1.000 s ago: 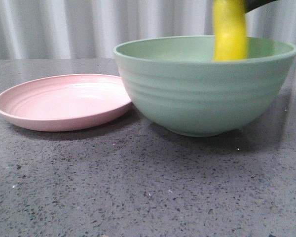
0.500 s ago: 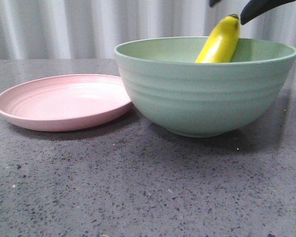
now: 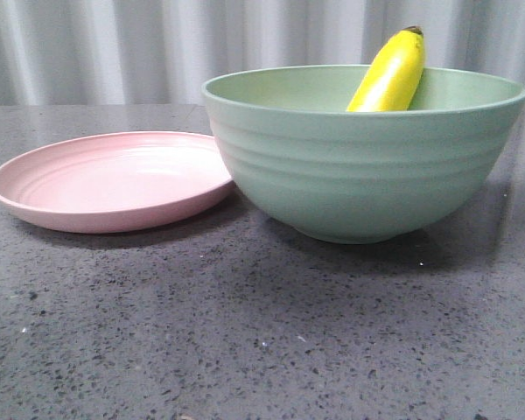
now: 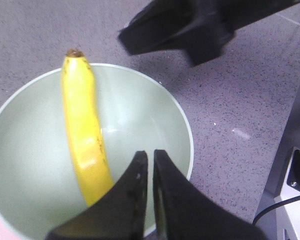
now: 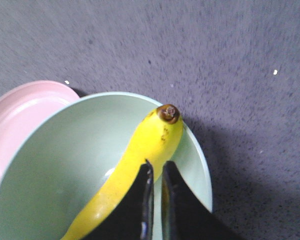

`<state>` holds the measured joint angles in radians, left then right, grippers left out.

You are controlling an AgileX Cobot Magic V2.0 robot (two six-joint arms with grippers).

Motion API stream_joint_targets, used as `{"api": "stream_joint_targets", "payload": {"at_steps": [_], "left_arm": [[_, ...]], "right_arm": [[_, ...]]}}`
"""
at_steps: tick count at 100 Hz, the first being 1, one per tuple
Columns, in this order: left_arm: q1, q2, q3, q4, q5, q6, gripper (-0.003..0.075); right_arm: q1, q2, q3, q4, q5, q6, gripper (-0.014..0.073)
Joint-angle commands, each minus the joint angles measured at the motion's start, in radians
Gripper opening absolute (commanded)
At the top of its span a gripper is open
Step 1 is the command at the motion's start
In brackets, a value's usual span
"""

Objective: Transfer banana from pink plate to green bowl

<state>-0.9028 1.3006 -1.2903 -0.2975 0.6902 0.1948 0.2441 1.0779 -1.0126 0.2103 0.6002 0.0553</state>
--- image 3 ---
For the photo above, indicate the yellow banana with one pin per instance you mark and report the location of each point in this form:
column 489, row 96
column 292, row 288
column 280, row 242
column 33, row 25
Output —
column 392, row 79

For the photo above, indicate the green bowl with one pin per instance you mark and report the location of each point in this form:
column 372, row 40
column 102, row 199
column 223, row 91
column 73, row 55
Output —
column 294, row 150

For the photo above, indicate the pink plate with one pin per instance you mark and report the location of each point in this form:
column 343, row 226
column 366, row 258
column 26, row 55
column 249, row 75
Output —
column 116, row 182

